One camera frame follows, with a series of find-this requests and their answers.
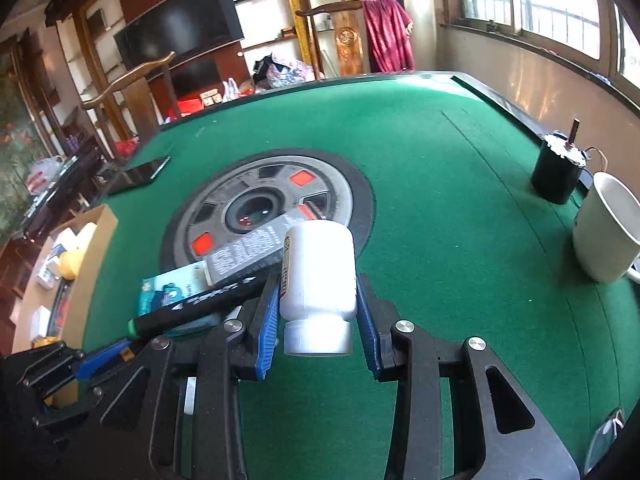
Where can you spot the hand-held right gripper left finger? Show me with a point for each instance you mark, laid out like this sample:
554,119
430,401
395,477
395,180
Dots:
267,330

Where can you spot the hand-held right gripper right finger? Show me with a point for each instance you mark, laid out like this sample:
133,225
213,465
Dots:
370,335

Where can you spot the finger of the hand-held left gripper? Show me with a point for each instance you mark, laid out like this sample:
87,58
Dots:
102,360
47,362

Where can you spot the green-capped black marker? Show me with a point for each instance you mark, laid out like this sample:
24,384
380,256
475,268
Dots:
200,302

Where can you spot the cardboard box tray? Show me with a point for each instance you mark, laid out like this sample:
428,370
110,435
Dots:
95,280

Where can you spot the grey red long box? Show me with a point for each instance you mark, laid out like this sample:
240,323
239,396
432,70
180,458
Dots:
250,250

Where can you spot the teal tissue pack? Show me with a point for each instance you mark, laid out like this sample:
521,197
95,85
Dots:
165,290

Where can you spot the round grey table centre panel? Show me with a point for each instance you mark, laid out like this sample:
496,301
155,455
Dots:
325,185

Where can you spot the dark wooden side table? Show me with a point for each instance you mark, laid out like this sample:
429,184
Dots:
65,190

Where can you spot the white red plastic bag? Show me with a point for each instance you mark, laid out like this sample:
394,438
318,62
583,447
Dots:
45,175

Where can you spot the black smartphone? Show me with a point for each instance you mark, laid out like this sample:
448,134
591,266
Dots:
140,175

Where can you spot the red paper bag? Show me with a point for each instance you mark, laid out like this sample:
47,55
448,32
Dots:
190,108

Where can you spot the small white plastic bag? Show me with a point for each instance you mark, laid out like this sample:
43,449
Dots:
231,90

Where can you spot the black cylindrical motor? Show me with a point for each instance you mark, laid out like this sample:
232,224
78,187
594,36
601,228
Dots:
555,175

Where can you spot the white mug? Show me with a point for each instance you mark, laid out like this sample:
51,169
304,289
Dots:
605,230

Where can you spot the colourful cloth pile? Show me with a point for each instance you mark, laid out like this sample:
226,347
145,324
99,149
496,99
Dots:
282,72

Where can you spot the wooden television cabinet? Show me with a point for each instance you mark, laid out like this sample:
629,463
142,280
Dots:
195,77

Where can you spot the carved wooden chair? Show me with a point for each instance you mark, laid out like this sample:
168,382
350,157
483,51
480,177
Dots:
347,40

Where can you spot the red cloth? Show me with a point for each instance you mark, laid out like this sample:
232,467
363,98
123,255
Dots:
390,35

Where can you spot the black television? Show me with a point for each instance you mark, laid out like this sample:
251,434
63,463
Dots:
180,25

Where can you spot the floral wall painting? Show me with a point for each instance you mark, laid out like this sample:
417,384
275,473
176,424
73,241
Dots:
15,135

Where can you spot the gold framed wall shelf unit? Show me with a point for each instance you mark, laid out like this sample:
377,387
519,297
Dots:
292,10

